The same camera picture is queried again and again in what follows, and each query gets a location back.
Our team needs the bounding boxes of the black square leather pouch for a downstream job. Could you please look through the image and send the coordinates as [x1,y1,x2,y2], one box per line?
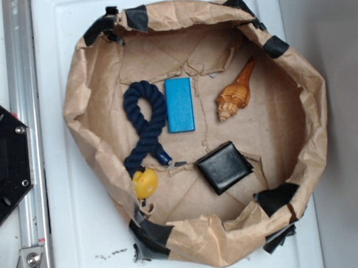
[195,141,254,195]

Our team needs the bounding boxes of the blue rectangular block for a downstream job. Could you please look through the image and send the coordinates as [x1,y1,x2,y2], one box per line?
[164,78,195,133]

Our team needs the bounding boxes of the yellow rubber duck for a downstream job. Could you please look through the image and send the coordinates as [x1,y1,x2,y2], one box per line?
[132,167,158,199]

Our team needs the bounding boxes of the orange spiral seashell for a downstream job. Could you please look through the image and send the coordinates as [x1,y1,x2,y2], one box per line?
[216,56,256,122]

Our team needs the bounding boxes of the brown paper bag bin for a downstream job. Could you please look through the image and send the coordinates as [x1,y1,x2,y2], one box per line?
[63,0,328,268]

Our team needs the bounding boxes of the dark blue twisted rope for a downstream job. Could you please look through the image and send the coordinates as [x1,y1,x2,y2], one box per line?
[118,79,174,178]

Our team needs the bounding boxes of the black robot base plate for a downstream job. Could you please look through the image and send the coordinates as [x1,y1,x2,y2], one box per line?
[0,105,33,227]

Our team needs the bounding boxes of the aluminium extrusion rail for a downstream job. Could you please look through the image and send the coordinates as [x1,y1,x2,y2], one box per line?
[2,0,54,268]

